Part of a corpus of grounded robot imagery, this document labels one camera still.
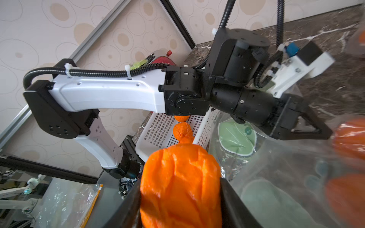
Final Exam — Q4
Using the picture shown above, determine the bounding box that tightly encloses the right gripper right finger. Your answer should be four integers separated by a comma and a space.
220, 178, 262, 228

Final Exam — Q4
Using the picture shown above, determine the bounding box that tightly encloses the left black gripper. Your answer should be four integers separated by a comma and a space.
211, 85, 333, 140

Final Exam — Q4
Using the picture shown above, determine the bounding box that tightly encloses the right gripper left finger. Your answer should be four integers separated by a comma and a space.
103, 180, 142, 228

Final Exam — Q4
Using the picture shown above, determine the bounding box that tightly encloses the green-edged zip-top bag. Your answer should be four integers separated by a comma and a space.
221, 115, 365, 228

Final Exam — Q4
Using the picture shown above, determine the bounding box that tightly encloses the orange taken out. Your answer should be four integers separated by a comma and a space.
140, 144, 222, 228
173, 122, 194, 144

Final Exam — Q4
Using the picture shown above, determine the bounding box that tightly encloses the green zip-top bag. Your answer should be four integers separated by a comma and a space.
208, 112, 268, 181

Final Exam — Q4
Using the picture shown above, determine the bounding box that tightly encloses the orange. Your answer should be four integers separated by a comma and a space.
174, 116, 190, 123

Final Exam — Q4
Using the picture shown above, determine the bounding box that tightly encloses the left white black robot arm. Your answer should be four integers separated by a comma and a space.
23, 1, 334, 179

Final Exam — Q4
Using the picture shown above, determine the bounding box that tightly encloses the white perforated plastic basket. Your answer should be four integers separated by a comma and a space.
136, 107, 220, 162

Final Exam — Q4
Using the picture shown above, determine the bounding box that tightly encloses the green plastic leaf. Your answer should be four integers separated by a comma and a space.
130, 59, 148, 70

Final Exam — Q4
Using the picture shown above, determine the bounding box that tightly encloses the red dotted toaster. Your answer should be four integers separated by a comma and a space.
145, 49, 176, 66

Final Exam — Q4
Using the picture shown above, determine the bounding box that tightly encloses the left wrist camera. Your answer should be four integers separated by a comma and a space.
264, 41, 335, 98

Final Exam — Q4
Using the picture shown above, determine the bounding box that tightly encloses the diagonal aluminium rail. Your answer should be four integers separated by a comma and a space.
1, 1, 130, 150

